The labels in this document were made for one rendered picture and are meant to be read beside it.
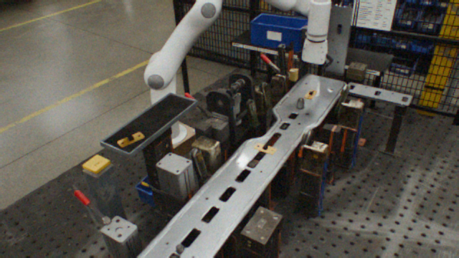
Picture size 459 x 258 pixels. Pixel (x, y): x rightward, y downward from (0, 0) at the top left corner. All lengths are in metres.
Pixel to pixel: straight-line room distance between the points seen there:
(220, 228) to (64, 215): 0.83
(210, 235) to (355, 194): 0.80
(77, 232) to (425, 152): 1.65
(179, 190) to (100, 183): 0.25
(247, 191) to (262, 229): 0.19
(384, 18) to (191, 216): 1.45
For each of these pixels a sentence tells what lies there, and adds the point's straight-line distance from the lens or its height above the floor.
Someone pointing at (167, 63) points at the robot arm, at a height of 1.22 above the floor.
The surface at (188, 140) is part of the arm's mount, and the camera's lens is 1.88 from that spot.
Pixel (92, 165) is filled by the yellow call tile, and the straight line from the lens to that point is 1.20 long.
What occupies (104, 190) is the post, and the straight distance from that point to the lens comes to 1.23.
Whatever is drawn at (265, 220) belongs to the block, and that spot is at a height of 1.03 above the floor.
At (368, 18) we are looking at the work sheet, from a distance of 2.15.
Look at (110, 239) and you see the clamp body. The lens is 1.13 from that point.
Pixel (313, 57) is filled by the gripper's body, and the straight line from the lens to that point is 1.66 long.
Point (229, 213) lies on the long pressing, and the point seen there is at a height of 1.00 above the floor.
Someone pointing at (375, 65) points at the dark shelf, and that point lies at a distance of 2.04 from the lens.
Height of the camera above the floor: 1.89
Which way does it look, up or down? 35 degrees down
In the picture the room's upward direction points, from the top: 3 degrees counter-clockwise
